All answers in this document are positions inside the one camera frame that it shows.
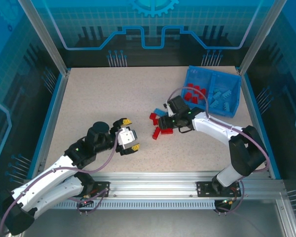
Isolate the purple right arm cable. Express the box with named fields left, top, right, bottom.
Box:
left=168, top=86, right=271, bottom=216

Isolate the aluminium side rail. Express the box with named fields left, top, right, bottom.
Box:
left=27, top=71, right=71, bottom=180
left=236, top=66, right=282, bottom=180

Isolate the aluminium frame post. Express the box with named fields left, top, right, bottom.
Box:
left=237, top=0, right=287, bottom=76
left=17, top=0, right=72, bottom=76

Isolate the aluminium mounting rail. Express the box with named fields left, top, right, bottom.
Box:
left=21, top=172, right=286, bottom=199

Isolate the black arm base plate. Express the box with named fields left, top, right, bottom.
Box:
left=83, top=181, right=111, bottom=198
left=196, top=181, right=242, bottom=198

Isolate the black connector with LED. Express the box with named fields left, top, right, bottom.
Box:
left=79, top=197, right=94, bottom=207
left=215, top=198, right=233, bottom=208

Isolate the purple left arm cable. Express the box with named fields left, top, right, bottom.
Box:
left=0, top=134, right=119, bottom=235

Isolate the blue divided plastic bin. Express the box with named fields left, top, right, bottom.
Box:
left=181, top=65, right=242, bottom=119

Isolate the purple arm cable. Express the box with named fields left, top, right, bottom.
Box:
left=168, top=86, right=271, bottom=216
left=0, top=134, right=119, bottom=235

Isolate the slotted grey cable duct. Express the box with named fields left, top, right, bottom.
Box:
left=51, top=200, right=219, bottom=210

